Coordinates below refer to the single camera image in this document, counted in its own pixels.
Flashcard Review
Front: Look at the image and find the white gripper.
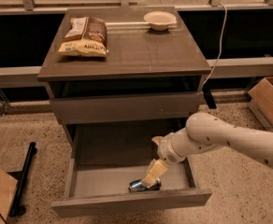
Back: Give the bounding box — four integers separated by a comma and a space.
141, 133, 185, 188

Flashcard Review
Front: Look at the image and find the crushed silver blue can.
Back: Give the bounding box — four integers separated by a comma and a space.
128, 179, 162, 193

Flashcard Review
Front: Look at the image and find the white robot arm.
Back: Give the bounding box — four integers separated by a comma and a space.
141, 112, 273, 189

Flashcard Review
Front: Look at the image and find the closed grey top drawer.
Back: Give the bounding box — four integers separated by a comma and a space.
50, 92, 202, 124

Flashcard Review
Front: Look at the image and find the open grey middle drawer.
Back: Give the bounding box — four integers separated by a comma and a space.
52, 119, 211, 217

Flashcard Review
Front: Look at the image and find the grey drawer cabinet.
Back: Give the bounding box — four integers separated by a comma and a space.
36, 6, 212, 147

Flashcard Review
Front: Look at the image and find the brown cardboard box right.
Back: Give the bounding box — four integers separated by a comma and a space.
249, 77, 273, 130

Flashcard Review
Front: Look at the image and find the white paper bowl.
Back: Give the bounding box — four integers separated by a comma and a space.
143, 11, 177, 31

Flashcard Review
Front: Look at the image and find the brown yellow chip bag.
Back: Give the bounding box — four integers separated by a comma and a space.
58, 17, 107, 57

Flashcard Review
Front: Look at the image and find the black metal stand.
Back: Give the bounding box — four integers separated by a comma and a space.
8, 142, 37, 217

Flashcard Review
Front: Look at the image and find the white power cable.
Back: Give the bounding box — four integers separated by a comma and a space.
201, 3, 229, 86

